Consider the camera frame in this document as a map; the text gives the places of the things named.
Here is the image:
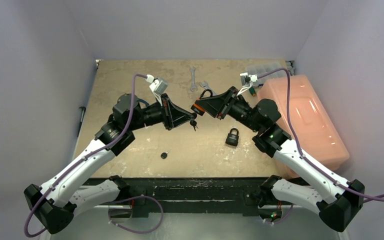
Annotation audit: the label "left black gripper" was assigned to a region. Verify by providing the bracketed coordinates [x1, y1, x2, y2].
[128, 93, 193, 131]

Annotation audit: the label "orange black padlock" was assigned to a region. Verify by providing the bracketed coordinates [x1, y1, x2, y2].
[190, 89, 213, 117]

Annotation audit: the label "black key bunch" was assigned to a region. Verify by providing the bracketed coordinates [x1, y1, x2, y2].
[189, 120, 198, 132]

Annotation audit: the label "single black key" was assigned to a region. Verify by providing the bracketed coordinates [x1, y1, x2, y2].
[160, 149, 171, 159]

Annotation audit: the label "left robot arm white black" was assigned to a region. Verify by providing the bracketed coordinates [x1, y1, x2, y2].
[24, 93, 197, 234]

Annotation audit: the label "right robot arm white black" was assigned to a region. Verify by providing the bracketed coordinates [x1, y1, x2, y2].
[193, 86, 365, 232]

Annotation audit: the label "large silver wrench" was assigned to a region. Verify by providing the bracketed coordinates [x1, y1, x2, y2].
[199, 80, 216, 96]

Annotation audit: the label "small silver wrench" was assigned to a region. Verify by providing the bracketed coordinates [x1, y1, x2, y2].
[189, 66, 198, 92]

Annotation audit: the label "clear plastic organizer box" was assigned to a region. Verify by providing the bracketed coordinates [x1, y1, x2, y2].
[245, 61, 287, 83]

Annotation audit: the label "pink plastic toolbox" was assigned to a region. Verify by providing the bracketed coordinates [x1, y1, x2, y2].
[257, 74, 350, 171]

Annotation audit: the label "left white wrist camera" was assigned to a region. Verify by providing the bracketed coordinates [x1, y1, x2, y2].
[146, 74, 169, 106]

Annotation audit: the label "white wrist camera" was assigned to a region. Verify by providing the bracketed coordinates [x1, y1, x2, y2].
[146, 74, 169, 106]
[237, 72, 259, 96]

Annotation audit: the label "green handle screwdriver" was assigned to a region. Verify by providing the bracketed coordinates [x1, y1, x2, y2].
[248, 87, 257, 97]

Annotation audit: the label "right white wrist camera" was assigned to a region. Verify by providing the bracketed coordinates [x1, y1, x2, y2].
[237, 72, 259, 96]

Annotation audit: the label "blue handle pliers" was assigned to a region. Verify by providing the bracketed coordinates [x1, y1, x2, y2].
[137, 98, 150, 107]

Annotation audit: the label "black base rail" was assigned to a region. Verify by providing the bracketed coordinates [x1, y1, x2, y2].
[89, 177, 325, 218]

